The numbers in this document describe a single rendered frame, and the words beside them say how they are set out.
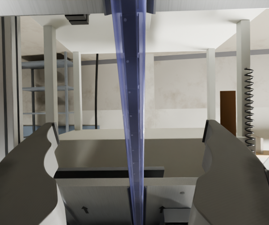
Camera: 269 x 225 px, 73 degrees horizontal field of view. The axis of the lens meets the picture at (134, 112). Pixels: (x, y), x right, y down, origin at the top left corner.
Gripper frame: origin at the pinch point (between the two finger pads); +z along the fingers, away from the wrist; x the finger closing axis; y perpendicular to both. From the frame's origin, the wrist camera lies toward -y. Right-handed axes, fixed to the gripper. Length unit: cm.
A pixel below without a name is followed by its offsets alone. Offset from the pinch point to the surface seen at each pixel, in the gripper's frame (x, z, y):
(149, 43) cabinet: 6, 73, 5
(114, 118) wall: -42, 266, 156
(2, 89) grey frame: -34.1, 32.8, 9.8
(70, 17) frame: -15.2, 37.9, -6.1
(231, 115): 31, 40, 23
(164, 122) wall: 45, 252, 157
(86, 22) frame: -11.9, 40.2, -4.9
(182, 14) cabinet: 14, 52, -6
